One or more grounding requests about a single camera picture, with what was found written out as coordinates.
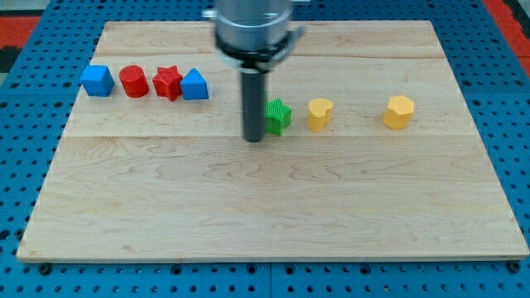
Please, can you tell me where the red cylinder block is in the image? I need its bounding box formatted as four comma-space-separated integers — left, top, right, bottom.
118, 65, 149, 98

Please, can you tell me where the yellow heart block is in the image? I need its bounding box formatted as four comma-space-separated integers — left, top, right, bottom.
307, 98, 334, 132

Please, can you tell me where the yellow hexagon block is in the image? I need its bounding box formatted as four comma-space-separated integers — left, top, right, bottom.
383, 95, 415, 129

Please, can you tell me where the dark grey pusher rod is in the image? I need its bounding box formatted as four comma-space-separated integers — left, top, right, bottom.
240, 73, 266, 142

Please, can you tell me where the blue triangle block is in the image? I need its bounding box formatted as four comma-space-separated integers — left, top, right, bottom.
181, 68, 210, 100

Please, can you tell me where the blue cube block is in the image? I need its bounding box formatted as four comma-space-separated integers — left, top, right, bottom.
81, 65, 114, 97

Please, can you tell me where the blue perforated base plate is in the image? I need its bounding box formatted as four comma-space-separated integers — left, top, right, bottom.
1, 0, 529, 297

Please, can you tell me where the green star block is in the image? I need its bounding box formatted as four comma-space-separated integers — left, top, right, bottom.
265, 98, 292, 136

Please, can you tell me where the wooden board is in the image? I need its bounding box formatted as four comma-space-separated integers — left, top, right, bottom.
17, 21, 529, 263

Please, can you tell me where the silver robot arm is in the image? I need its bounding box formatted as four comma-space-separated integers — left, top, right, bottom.
202, 0, 305, 142

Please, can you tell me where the red star block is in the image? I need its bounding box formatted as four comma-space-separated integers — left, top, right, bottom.
152, 65, 183, 102

